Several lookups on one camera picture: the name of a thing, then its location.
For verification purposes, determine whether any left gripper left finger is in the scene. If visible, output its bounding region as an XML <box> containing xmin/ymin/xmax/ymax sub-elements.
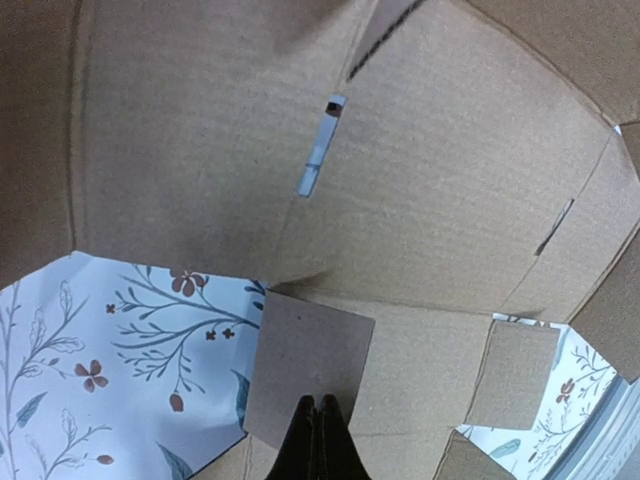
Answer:
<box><xmin>268</xmin><ymin>395</ymin><xmax>318</xmax><ymax>480</ymax></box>

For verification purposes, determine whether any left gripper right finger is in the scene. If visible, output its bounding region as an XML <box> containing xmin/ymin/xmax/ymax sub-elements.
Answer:
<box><xmin>317</xmin><ymin>394</ymin><xmax>369</xmax><ymax>480</ymax></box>

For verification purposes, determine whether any brown cardboard box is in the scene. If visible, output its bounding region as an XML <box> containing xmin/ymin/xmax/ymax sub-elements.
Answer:
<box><xmin>1</xmin><ymin>1</ymin><xmax>639</xmax><ymax>479</ymax></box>

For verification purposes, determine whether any floral patterned table mat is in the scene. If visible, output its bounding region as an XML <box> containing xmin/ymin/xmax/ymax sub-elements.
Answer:
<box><xmin>1</xmin><ymin>252</ymin><xmax>266</xmax><ymax>479</ymax></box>

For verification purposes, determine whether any aluminium front rail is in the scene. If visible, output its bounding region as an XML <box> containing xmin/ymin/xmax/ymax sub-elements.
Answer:
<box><xmin>546</xmin><ymin>376</ymin><xmax>639</xmax><ymax>480</ymax></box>

